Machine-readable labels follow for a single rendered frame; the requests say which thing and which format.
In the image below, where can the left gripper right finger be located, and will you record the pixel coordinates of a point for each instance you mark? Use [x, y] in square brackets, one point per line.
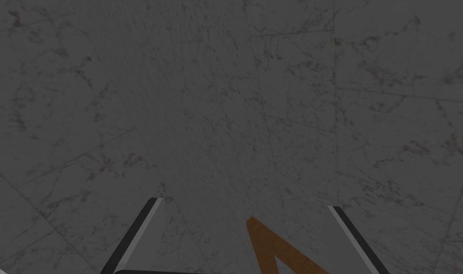
[358, 240]

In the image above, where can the brown angular wooden piece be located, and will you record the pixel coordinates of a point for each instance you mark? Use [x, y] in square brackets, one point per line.
[271, 247]

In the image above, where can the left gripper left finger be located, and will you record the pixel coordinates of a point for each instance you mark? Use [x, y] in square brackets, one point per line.
[134, 236]

